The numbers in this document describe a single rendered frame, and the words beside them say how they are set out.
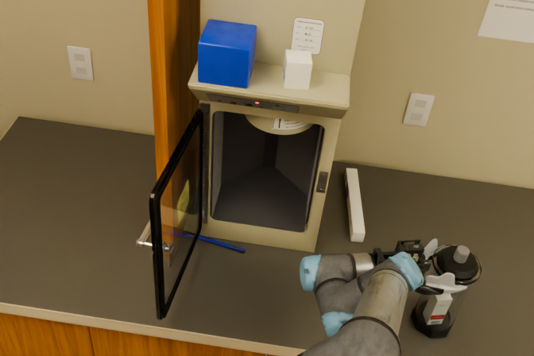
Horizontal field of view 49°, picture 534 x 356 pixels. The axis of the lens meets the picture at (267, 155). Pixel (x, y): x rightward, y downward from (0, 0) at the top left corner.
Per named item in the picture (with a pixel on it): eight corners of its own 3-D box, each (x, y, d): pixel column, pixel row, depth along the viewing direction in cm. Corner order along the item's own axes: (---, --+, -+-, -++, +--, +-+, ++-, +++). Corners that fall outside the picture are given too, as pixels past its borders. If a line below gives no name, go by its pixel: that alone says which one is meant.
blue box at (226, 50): (207, 56, 124) (207, 17, 118) (254, 63, 124) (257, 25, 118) (197, 83, 116) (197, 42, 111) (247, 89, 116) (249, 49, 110)
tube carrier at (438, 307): (445, 299, 150) (470, 242, 137) (461, 335, 142) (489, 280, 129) (404, 301, 149) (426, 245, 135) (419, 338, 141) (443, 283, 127)
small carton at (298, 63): (282, 75, 121) (285, 48, 117) (307, 75, 122) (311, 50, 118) (283, 88, 117) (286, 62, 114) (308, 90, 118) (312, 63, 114)
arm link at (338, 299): (365, 308, 111) (350, 263, 119) (318, 335, 115) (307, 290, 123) (386, 324, 115) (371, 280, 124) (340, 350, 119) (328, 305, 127)
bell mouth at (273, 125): (249, 87, 151) (250, 69, 148) (318, 97, 150) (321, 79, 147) (238, 129, 138) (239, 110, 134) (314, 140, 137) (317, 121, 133)
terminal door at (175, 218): (201, 228, 157) (203, 106, 131) (160, 323, 134) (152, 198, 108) (198, 227, 157) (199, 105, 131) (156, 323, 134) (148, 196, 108)
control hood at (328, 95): (198, 93, 131) (199, 54, 125) (343, 113, 130) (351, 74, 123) (186, 124, 122) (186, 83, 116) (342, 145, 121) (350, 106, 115)
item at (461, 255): (466, 252, 137) (474, 232, 133) (482, 284, 130) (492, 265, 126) (428, 253, 136) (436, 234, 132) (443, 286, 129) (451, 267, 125)
